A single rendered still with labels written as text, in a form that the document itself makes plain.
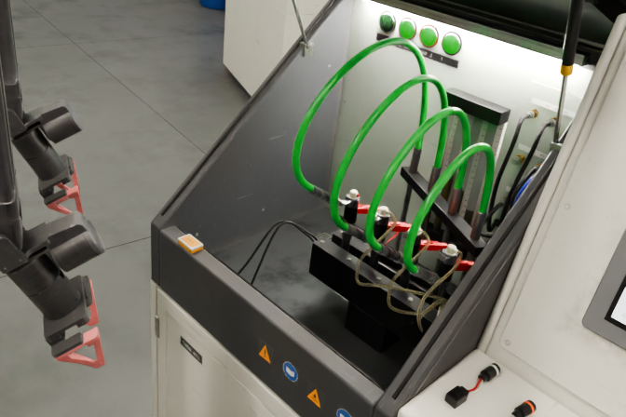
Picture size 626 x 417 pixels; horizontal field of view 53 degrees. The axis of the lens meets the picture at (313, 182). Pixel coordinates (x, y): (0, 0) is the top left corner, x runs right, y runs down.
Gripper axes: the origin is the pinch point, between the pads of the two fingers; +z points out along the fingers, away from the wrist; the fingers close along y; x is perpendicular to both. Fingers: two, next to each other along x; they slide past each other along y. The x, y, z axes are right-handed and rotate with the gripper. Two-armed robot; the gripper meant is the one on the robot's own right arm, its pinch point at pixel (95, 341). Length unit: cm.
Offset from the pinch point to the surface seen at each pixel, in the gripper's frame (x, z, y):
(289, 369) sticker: -23.6, 25.2, -3.3
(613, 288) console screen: -73, 16, -29
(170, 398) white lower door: 8, 55, 32
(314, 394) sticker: -25.6, 26.8, -9.4
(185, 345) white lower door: -4.4, 35.8, 26.5
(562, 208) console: -74, 8, -17
